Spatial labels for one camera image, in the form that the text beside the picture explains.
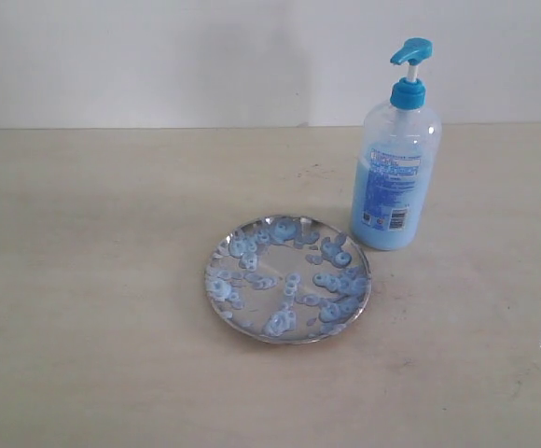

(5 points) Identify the blue pump soap bottle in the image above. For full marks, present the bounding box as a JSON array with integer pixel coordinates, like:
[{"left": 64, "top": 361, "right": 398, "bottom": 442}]
[{"left": 351, "top": 37, "right": 442, "bottom": 251}]

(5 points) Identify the round steel plate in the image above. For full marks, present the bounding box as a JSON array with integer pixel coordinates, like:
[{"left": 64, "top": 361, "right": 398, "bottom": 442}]
[{"left": 204, "top": 215, "right": 371, "bottom": 345}]

